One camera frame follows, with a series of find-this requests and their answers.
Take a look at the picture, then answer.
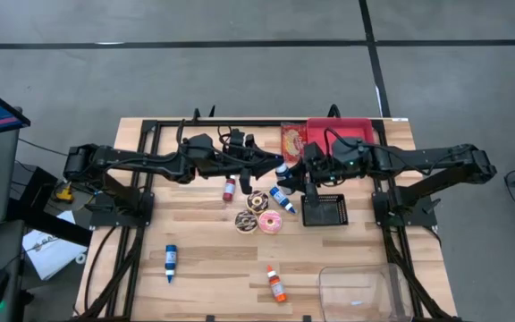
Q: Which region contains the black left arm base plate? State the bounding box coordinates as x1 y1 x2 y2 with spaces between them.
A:
89 191 156 229

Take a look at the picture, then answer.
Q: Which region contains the red glitter glue bottle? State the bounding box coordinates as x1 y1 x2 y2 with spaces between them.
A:
222 175 238 203

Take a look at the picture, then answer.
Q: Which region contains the black cable bundle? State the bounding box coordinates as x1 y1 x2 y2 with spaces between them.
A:
76 225 148 321
381 226 458 321

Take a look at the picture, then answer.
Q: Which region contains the yellow tool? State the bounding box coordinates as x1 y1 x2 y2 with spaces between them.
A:
55 182 75 204

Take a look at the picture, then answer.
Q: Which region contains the orange glitter glue bottle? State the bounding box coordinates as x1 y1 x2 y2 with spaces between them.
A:
266 264 289 304

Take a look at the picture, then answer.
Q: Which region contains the black stand beam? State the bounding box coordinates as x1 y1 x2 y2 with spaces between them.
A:
6 165 94 248

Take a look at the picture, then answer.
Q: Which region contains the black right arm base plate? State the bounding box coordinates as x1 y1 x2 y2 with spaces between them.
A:
371 189 439 228

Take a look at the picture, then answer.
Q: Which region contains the clear plastic container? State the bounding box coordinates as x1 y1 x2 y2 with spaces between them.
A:
318 262 415 322

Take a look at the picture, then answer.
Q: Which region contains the red plastic tray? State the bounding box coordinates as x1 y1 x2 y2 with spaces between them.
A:
306 117 377 156

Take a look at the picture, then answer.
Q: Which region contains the red orange snack packet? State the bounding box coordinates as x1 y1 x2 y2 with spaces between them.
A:
280 122 308 164

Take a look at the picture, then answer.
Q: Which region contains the dark grey desk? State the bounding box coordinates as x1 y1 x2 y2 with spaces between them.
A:
0 218 35 322

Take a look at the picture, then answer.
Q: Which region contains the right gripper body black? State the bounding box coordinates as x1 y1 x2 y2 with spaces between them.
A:
303 142 333 209

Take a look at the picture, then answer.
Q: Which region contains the black aluminium table frame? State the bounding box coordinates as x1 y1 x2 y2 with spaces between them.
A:
105 116 460 322

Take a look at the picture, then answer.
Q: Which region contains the white printed paper sheet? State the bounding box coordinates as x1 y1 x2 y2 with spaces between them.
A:
21 209 89 282

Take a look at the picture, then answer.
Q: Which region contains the pink frosted toy donut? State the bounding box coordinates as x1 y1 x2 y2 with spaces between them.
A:
257 209 283 235

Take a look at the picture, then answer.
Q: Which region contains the black mesh basket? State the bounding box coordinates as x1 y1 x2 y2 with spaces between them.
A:
300 192 350 228

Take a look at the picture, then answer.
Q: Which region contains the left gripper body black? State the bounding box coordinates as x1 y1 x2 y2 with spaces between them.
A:
221 128 259 195

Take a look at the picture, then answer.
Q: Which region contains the thin black floor cable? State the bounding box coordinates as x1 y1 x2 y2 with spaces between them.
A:
17 137 70 158

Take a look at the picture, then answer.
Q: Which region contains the chocolate striped toy donut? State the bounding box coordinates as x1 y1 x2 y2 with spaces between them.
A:
245 190 270 215
233 209 259 235

